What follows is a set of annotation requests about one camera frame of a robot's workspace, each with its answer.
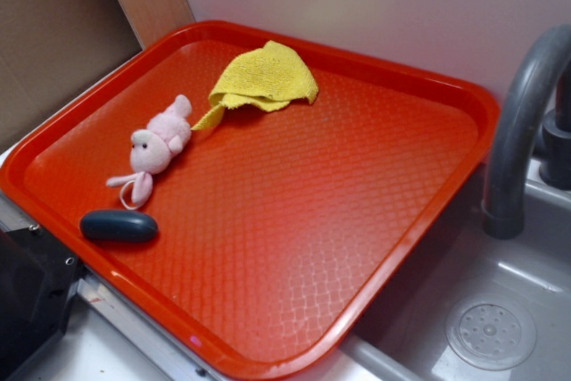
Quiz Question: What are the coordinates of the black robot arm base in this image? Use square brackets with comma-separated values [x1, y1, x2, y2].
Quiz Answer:
[1, 225, 82, 380]

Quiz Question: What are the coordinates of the yellow cloth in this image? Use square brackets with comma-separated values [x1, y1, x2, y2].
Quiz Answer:
[193, 41, 319, 130]

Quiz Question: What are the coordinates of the red plastic tray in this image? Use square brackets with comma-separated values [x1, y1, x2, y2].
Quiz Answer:
[1, 21, 499, 380]

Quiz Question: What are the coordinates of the pink plush bunny toy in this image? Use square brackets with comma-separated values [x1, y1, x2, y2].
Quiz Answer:
[106, 95, 193, 211]

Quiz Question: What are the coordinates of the dark grey oval soap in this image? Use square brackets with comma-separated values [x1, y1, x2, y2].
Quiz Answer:
[79, 210, 159, 244]

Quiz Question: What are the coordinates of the grey curved faucet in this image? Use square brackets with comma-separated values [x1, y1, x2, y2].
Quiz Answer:
[482, 24, 570, 239]

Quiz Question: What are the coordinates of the grey toy sink basin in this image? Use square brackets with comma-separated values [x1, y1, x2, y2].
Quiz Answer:
[343, 172, 570, 380]

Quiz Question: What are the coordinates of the round sink drain cover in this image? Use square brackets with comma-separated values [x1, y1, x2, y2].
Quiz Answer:
[445, 294, 537, 371]

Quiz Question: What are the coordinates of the brown cardboard panel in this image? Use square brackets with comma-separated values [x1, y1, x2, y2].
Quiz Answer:
[1, 0, 140, 150]

